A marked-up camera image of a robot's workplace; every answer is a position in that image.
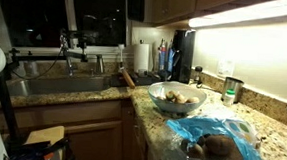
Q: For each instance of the blue utensils in holder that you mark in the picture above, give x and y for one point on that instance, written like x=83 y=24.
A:
x=166 y=58

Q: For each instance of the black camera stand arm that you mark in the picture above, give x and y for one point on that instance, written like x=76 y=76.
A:
x=7 y=101

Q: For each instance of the white wall outlet plate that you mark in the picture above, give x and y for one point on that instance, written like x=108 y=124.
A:
x=225 y=68

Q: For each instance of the wooden lower cabinet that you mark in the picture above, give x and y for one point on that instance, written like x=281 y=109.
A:
x=93 y=140

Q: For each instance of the stainless steel sink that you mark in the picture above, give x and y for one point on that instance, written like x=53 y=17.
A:
x=59 y=86

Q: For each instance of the wooden rolling pin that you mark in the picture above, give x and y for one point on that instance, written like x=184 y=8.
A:
x=128 y=78

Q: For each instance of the black stereo camera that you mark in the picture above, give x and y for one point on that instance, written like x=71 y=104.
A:
x=82 y=38

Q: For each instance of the wooden upper cabinet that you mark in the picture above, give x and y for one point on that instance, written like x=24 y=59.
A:
x=174 y=5

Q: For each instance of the wooden cabinet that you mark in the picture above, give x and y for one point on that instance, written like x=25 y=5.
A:
x=93 y=140
x=174 y=5

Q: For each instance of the dark kitchen window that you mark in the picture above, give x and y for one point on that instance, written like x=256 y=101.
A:
x=100 y=17

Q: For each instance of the white bottle green cap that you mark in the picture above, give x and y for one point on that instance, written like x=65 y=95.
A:
x=229 y=98

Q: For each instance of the brown russet potato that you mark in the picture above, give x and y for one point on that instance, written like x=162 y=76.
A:
x=170 y=95
x=180 y=99
x=196 y=150
x=219 y=144
x=193 y=100

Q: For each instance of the white dish brush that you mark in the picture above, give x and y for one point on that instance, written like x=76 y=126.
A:
x=121 y=53

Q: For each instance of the small jar black lid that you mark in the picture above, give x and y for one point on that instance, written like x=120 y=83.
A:
x=198 y=75

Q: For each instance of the white paper towel roll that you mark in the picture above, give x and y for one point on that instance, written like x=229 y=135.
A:
x=141 y=58

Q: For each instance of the blue clear plastic potato bag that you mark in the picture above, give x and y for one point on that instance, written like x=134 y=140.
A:
x=187 y=127

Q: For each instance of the clear glass bowl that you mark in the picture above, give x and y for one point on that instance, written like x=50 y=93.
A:
x=175 y=108

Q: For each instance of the steel kitchen faucet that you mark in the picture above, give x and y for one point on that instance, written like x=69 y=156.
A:
x=69 y=63

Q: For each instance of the black drying tray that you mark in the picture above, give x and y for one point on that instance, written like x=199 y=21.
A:
x=146 y=81

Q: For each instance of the tan wooden block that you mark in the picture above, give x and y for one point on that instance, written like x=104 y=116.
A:
x=45 y=134

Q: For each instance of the black coffee maker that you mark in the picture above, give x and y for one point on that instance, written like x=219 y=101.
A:
x=183 y=55

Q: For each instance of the stainless steel cup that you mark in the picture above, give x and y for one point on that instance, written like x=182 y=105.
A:
x=233 y=89

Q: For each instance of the under cabinet light strip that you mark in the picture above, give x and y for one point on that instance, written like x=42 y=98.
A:
x=247 y=13

